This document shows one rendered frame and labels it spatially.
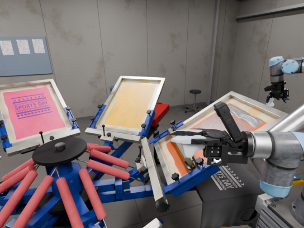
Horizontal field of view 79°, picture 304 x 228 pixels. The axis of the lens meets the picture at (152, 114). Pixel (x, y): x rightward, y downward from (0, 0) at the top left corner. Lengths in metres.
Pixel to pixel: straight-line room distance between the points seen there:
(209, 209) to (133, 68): 4.37
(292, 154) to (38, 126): 1.93
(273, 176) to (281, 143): 0.11
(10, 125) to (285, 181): 2.03
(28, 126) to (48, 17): 3.49
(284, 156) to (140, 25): 4.96
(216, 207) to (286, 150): 0.96
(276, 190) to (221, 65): 6.00
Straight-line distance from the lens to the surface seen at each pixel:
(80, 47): 5.10
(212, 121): 1.48
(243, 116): 1.39
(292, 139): 0.59
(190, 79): 5.96
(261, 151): 0.56
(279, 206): 1.04
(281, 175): 0.63
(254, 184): 1.63
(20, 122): 2.12
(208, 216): 1.51
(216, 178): 1.58
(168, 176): 1.22
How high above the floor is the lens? 1.92
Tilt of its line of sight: 21 degrees down
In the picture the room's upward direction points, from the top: 1 degrees counter-clockwise
